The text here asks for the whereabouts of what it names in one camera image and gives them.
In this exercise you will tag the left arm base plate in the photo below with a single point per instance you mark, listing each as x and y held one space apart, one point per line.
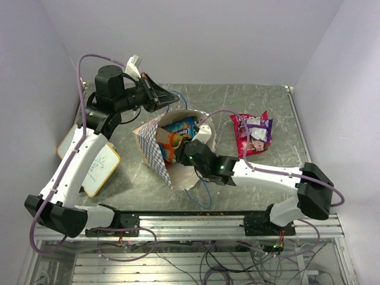
123 223

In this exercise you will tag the orange snack packet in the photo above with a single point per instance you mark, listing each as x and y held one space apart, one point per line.
168 142

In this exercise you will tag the aluminium frame rail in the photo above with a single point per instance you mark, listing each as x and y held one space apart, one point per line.
224 227

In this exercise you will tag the small whiteboard yellow frame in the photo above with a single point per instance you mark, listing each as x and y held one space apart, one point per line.
102 167

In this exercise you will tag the blue checkered paper bag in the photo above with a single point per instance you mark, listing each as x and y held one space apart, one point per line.
177 176

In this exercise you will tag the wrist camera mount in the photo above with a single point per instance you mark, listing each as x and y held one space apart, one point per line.
204 134
131 67

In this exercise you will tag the red chips bag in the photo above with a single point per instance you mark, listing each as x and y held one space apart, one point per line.
248 144

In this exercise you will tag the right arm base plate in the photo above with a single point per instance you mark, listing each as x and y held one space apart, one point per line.
257 224

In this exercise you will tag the blue snack bag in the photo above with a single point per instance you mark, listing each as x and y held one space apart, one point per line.
184 127

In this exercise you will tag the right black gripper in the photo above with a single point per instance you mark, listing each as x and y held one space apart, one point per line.
180 155

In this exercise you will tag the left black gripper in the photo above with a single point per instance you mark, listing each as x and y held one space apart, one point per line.
155 95

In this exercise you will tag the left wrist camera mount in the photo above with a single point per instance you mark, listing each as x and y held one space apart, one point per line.
131 67

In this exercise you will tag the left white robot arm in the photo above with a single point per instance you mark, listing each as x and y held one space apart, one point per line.
117 91

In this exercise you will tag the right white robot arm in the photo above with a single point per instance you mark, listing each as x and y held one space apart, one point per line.
310 191

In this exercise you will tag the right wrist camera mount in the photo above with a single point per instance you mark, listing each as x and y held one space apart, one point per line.
204 134

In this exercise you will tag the purple snack packet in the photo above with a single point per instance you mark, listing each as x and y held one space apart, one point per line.
258 129

